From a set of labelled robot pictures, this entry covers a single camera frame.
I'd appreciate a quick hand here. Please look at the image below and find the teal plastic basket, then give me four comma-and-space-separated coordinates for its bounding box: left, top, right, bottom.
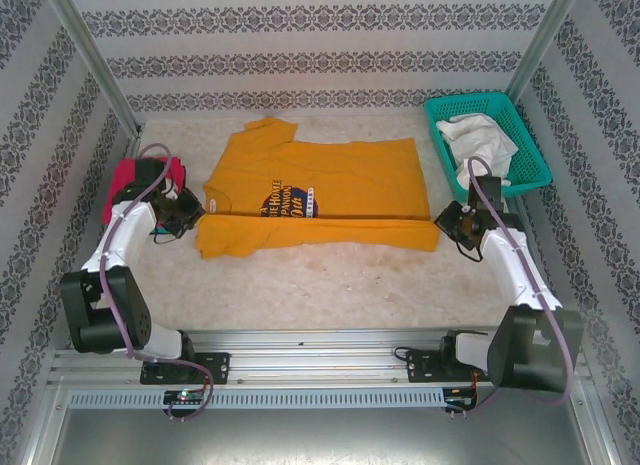
423, 91, 554, 204

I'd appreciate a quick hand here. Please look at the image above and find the yellow printed t-shirt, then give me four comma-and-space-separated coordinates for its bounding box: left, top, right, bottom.
194, 115, 442, 261

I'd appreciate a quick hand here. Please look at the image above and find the red folded t-shirt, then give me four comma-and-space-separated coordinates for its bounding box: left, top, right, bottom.
102, 156, 189, 227

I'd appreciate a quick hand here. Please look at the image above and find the white t-shirt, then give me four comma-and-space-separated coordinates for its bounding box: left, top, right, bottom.
435, 112, 520, 189

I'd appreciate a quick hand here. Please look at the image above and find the right small circuit board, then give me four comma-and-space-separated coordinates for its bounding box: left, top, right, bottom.
445, 386, 478, 410

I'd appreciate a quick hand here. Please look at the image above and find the small circuit board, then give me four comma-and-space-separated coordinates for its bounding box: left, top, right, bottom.
445, 386, 478, 410
163, 389, 208, 405

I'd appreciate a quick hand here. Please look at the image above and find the left small circuit board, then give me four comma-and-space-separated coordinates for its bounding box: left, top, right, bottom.
163, 389, 208, 405

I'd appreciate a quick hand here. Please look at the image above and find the grey sheet metal panel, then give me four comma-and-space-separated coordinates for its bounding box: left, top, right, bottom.
29, 384, 614, 465

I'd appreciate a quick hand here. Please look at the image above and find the left aluminium side rail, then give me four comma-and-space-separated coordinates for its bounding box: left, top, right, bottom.
68, 133, 145, 351

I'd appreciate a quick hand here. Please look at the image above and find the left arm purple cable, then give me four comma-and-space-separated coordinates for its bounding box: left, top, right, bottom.
98, 142, 215, 424

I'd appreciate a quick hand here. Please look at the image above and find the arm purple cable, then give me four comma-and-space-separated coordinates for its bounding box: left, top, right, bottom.
447, 156, 576, 420
98, 142, 215, 424

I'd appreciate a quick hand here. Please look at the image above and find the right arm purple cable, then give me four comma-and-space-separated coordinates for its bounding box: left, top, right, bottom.
447, 156, 576, 420

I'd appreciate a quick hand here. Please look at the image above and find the left aluminium frame post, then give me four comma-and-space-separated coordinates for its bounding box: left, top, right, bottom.
40, 0, 145, 137

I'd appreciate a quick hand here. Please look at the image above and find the aluminium frame post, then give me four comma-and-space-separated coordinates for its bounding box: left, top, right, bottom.
40, 0, 145, 137
485, 0, 585, 132

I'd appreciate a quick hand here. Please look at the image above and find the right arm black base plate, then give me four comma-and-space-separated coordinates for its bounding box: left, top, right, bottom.
405, 348, 499, 385

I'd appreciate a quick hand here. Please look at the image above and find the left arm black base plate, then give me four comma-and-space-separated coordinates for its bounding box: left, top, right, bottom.
139, 352, 232, 386

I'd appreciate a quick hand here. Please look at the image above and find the right aluminium frame post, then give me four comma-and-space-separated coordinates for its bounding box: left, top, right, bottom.
485, 0, 585, 132

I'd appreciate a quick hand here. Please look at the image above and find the aluminium mounting rail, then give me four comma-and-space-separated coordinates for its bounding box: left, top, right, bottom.
47, 327, 595, 387

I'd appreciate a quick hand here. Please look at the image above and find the grey slotted cable duct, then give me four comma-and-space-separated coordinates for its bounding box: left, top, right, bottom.
67, 388, 447, 410

